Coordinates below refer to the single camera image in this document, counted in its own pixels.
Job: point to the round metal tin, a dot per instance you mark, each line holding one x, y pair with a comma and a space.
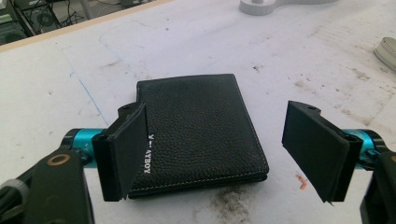
387, 53

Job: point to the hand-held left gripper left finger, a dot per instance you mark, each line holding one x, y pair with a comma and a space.
123, 155

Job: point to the black leather wallet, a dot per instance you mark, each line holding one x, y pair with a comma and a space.
202, 133

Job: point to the white stand base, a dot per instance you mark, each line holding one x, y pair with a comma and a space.
280, 5

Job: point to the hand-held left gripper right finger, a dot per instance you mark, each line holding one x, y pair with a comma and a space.
320, 149

